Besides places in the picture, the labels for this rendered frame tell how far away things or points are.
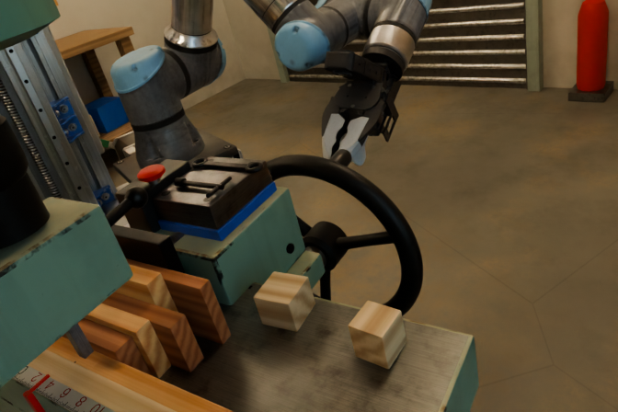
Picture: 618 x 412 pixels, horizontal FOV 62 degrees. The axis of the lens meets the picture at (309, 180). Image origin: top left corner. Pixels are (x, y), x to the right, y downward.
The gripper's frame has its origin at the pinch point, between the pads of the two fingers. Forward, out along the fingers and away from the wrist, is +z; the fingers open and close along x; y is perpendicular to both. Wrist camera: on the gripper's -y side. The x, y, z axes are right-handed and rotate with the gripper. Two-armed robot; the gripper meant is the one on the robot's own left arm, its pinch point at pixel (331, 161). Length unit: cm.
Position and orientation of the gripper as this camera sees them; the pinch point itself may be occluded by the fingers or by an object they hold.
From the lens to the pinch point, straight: 71.8
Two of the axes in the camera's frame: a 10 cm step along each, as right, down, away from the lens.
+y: 3.8, 5.0, 7.8
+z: -3.9, 8.5, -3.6
